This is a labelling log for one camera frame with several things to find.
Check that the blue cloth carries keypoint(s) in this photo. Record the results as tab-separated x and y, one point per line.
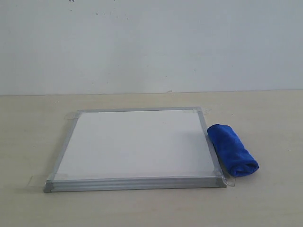
231	151

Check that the clear tape far right corner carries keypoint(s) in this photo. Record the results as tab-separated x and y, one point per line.
203	110

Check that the clear tape near right corner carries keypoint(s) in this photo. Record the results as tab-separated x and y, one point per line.
229	181

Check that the white board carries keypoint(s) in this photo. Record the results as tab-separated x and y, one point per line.
136	149

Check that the clear tape corner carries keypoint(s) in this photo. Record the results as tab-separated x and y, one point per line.
71	116
41	180
203	110
229	181

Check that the clear tape near left corner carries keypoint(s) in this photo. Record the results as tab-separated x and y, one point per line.
41	180

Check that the clear tape far left corner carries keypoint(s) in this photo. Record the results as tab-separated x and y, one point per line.
71	116

